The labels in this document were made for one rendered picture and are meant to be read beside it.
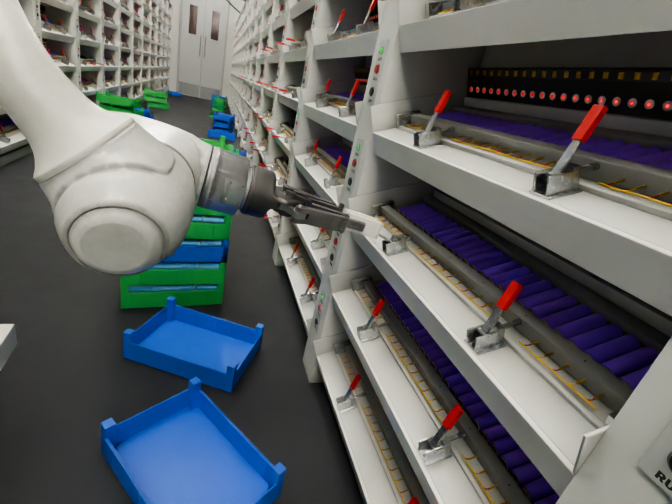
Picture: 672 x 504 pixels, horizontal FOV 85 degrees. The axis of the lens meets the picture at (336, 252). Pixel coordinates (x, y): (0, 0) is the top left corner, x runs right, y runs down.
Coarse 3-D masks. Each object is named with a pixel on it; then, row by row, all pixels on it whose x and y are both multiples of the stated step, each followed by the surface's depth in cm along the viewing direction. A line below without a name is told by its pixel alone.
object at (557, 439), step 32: (384, 192) 82; (416, 192) 84; (384, 256) 67; (544, 256) 54; (416, 288) 57; (448, 288) 56; (608, 288) 45; (448, 320) 50; (480, 320) 49; (448, 352) 49; (512, 352) 43; (480, 384) 43; (512, 384) 39; (544, 384) 39; (576, 384) 38; (512, 416) 38; (544, 416) 36; (576, 416) 35; (608, 416) 32; (544, 448) 34; (576, 448) 33
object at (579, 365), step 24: (384, 216) 80; (432, 240) 65; (456, 264) 57; (480, 288) 52; (504, 312) 48; (528, 312) 45; (528, 336) 44; (552, 336) 42; (576, 360) 38; (600, 384) 36; (624, 384) 35
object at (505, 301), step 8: (512, 288) 42; (520, 288) 42; (504, 296) 43; (512, 296) 42; (496, 304) 43; (504, 304) 42; (496, 312) 43; (488, 320) 44; (496, 320) 43; (488, 328) 43
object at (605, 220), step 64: (384, 128) 76; (448, 128) 60; (512, 128) 55; (576, 128) 49; (640, 128) 44; (448, 192) 52; (512, 192) 40; (576, 192) 37; (640, 192) 34; (576, 256) 34; (640, 256) 28
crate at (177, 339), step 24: (168, 312) 110; (192, 312) 110; (144, 336) 102; (168, 336) 105; (192, 336) 107; (216, 336) 110; (240, 336) 110; (144, 360) 94; (168, 360) 92; (192, 360) 99; (216, 360) 101; (240, 360) 103; (216, 384) 92
